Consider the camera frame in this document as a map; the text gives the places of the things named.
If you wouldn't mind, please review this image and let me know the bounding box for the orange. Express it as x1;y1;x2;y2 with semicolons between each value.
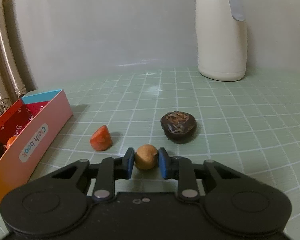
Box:
6;135;17;149

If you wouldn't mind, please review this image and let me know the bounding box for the beige satin curtain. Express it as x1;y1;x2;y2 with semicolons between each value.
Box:
0;0;27;115

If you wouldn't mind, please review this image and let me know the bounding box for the cream thermos jug grey lid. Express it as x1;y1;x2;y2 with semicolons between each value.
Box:
196;0;248;81

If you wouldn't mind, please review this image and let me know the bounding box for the red strawberry piece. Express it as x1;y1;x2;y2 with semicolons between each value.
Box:
89;125;113;151

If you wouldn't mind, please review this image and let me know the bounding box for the colourful cardboard box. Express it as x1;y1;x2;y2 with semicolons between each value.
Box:
0;89;72;203

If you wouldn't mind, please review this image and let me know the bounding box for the tan round longan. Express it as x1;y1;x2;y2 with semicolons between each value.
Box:
135;144;158;170

